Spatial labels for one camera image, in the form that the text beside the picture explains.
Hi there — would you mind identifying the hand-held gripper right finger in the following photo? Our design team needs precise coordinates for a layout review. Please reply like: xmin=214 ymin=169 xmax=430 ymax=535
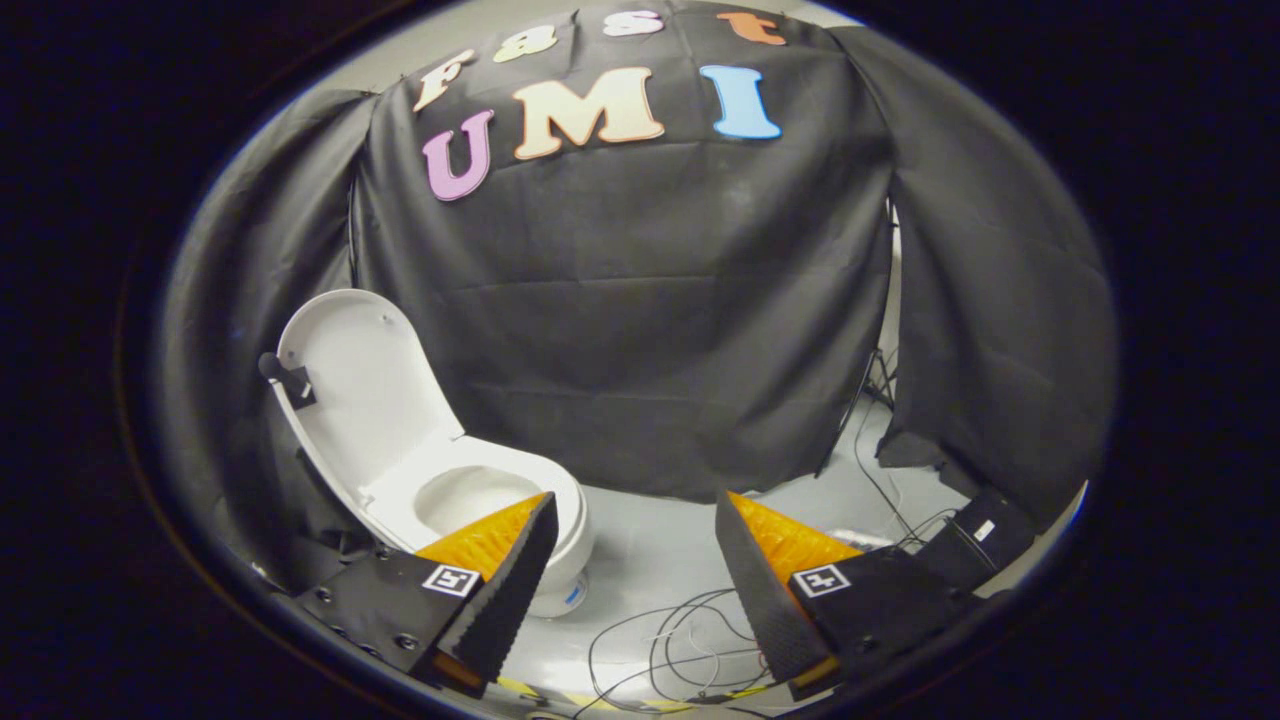
xmin=714 ymin=490 xmax=986 ymax=701

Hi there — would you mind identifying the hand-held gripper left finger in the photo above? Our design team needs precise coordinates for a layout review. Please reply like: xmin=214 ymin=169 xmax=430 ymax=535
xmin=290 ymin=490 xmax=561 ymax=699

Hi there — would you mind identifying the yellow black striped floor tape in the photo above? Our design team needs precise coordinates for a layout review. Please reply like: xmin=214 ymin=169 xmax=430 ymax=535
xmin=498 ymin=675 xmax=776 ymax=717

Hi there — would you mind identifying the black box white label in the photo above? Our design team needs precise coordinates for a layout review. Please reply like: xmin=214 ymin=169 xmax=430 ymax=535
xmin=915 ymin=488 xmax=1038 ymax=601

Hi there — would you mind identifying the black backdrop cloth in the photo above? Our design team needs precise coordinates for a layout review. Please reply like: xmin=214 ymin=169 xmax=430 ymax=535
xmin=160 ymin=0 xmax=1117 ymax=593

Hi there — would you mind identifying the tangle of thin floor cables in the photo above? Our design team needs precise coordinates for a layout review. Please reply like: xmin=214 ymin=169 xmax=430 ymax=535
xmin=585 ymin=588 xmax=801 ymax=717

